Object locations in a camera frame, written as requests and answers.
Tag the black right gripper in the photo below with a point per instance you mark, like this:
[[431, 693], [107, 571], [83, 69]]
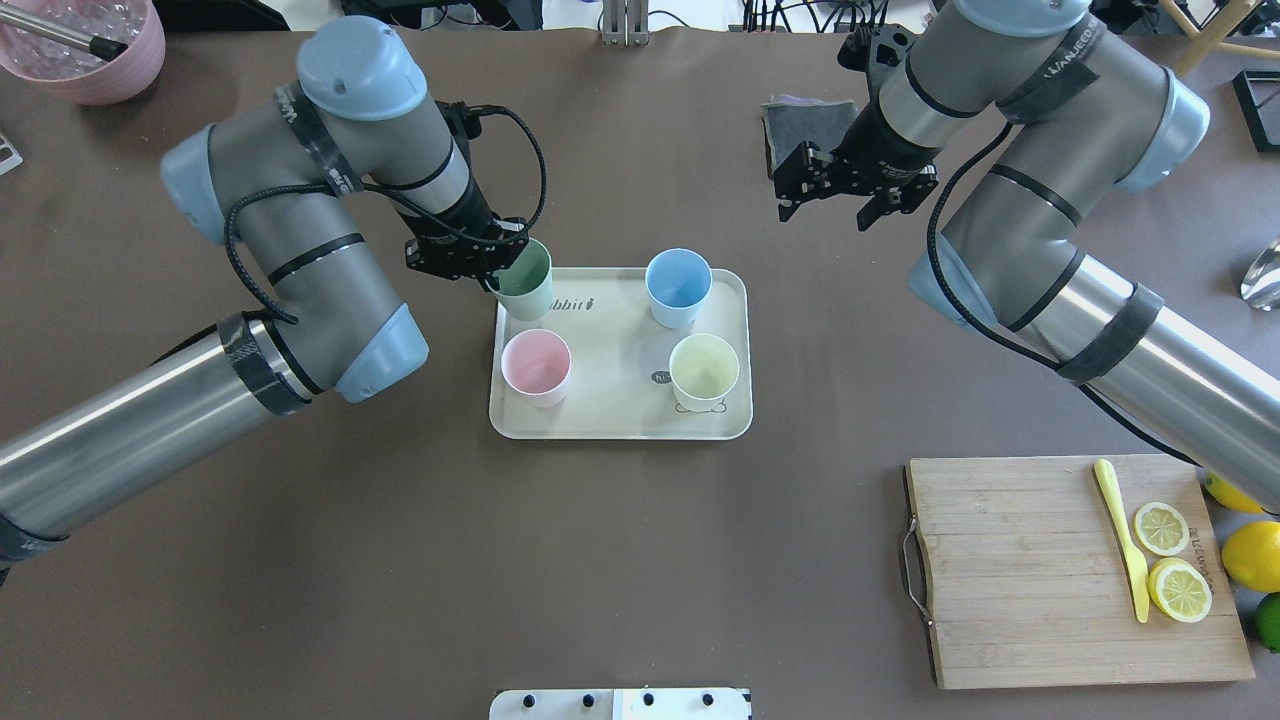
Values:
[[878, 140]]

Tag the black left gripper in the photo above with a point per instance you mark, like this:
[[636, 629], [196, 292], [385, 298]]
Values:
[[472, 213]]

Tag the green cup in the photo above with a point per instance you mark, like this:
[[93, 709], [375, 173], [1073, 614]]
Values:
[[525, 289]]

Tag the pink cup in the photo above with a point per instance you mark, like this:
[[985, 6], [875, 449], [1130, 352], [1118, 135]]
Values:
[[537, 365]]

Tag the light blue cup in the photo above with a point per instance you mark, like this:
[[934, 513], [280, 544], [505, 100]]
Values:
[[678, 282]]

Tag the pale yellow cup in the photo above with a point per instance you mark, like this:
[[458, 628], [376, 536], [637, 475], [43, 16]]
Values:
[[704, 368]]

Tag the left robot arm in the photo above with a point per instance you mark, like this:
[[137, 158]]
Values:
[[93, 254]]

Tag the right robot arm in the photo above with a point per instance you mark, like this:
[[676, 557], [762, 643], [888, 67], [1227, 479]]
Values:
[[1089, 115]]

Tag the cream rabbit tray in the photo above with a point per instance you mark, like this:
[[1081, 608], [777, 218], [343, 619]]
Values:
[[619, 381]]

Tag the grey folded cloth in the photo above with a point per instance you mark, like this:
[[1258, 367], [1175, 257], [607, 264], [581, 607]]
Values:
[[790, 120]]

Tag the wooden cutting board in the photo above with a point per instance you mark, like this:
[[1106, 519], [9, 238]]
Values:
[[1023, 584]]

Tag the wooden chair leg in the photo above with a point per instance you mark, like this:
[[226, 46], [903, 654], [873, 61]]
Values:
[[1213, 38]]

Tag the metal rod with black tip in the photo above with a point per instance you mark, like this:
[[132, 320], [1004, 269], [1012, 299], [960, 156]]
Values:
[[102, 48]]

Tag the shiny metal scoop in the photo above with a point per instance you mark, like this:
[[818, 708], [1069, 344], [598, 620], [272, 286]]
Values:
[[1260, 285]]

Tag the pink bowl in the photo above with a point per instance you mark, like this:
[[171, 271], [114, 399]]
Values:
[[79, 76]]

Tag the white control box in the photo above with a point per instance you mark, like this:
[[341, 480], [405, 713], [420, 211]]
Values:
[[623, 703]]

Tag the upper lemon half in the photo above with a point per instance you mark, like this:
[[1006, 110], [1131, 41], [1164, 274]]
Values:
[[1160, 529]]

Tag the lemon half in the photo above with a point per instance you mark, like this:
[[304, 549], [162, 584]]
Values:
[[1160, 529], [1179, 590]]

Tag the yellow plastic knife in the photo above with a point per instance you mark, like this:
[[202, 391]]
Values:
[[1135, 564]]

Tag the partly hidden yellow lemon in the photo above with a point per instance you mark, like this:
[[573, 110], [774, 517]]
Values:
[[1229, 496]]

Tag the lower lemon half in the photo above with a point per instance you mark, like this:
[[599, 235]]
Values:
[[1179, 590]]

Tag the whole yellow lemon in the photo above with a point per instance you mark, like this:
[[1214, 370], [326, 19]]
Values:
[[1251, 556]]

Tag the green lime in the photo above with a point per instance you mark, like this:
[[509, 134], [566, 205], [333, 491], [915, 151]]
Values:
[[1266, 622]]

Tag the metal bracket at table edge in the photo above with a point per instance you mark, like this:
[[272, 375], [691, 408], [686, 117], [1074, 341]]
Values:
[[625, 23]]

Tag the black frame object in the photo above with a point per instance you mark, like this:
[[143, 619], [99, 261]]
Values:
[[1256, 91]]

